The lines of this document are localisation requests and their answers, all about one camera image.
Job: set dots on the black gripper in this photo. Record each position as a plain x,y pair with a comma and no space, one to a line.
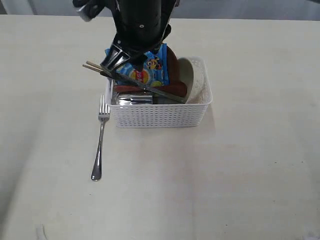
141,26

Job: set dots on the silver table knife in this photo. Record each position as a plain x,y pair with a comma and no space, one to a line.
129,81

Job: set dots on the wooden chopstick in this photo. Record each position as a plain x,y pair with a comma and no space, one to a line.
93,69
94,65

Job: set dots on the silver fork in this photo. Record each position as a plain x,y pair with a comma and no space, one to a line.
103,117

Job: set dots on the white perforated plastic basket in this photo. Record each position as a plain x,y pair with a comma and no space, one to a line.
161,115

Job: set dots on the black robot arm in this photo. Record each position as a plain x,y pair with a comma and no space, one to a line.
141,27

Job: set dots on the blue chips bag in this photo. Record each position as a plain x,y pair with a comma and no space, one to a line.
155,69

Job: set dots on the silver foil packet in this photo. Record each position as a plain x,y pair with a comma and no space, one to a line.
133,98

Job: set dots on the brown round plate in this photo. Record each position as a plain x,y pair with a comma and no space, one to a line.
175,87

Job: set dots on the white ceramic bowl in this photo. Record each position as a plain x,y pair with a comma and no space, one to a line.
192,75

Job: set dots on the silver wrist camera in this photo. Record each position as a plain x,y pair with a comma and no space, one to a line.
89,9

